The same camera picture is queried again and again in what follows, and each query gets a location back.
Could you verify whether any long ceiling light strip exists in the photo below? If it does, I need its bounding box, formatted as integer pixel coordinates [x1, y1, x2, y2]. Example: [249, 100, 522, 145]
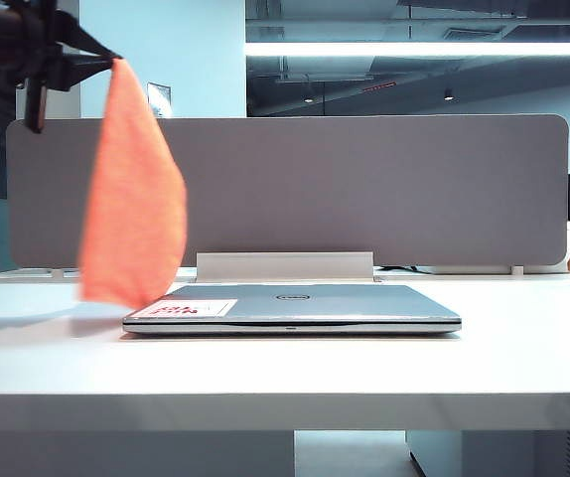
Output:
[244, 41, 570, 58]

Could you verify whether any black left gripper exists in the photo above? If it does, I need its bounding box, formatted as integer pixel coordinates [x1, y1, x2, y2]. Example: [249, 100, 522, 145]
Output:
[0, 0, 123, 93]

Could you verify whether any orange rag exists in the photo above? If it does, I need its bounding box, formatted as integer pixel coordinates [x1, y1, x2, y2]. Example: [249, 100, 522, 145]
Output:
[76, 58, 189, 311]

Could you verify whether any grey cable tray flap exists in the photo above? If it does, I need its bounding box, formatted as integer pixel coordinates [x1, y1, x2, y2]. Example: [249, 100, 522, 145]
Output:
[196, 250, 376, 282]

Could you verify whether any grey closed Dell laptop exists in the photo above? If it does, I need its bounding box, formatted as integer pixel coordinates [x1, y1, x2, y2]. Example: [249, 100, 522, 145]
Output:
[121, 283, 464, 336]

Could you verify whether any framed wall picture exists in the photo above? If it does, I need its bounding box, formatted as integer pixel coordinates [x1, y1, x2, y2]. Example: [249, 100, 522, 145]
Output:
[146, 80, 173, 120]

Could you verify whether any grey fabric desk divider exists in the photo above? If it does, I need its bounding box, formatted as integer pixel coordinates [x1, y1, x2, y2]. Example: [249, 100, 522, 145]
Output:
[5, 114, 570, 272]

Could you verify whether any white red laptop sticker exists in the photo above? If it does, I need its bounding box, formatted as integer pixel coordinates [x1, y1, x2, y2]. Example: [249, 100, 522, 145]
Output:
[134, 298, 239, 320]

